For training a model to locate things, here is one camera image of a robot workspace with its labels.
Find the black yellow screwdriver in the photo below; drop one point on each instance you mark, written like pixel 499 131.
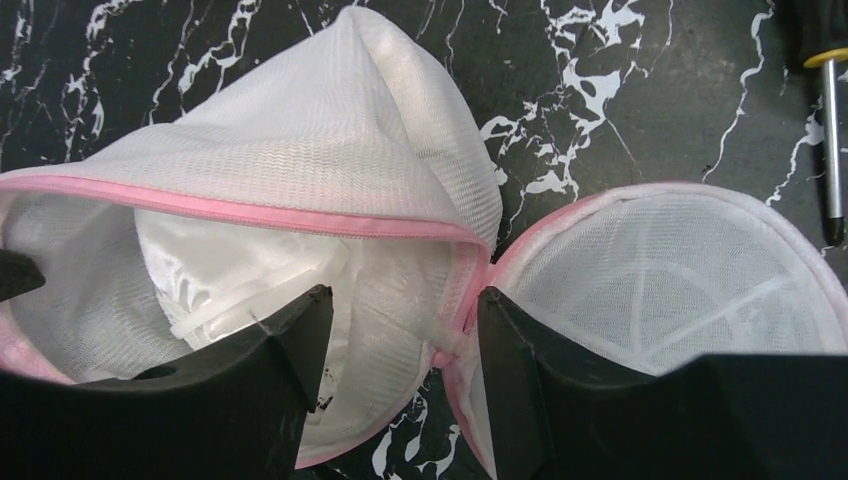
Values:
pixel 823 46

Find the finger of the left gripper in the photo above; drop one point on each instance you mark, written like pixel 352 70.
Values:
pixel 19 275

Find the white mesh laundry bag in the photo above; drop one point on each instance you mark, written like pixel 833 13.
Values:
pixel 359 133

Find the white satin bra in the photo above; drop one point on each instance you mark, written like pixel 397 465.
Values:
pixel 213 279

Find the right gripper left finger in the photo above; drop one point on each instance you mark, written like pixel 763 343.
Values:
pixel 233 410

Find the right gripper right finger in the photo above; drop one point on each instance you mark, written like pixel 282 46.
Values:
pixel 559 411

